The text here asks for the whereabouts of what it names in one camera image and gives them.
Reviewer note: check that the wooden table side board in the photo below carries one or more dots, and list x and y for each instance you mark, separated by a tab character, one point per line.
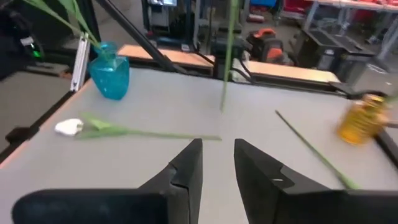
174	57

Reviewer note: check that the white artificial tulip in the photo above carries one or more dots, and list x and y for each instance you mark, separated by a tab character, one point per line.
344	180
69	127

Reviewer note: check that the yellow glass vase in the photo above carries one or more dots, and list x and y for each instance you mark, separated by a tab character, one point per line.
360	124

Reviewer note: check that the silver aluminium extrusion bar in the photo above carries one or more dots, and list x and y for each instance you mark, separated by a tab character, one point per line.
80	62

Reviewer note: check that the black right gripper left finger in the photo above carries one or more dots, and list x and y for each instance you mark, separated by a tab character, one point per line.
186	177

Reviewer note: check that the black equipment cases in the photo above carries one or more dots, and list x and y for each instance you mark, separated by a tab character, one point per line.
335	53

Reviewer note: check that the orange shop vacuum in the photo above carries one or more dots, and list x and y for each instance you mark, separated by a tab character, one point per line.
267	43

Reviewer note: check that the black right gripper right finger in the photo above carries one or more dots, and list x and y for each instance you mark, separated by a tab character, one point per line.
261	177

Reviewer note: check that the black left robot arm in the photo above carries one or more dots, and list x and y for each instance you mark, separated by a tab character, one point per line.
220	53

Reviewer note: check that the black background rack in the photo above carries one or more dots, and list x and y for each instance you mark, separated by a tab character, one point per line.
174	21

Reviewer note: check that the blue glass vase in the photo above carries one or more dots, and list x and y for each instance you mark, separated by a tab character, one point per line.
109	77

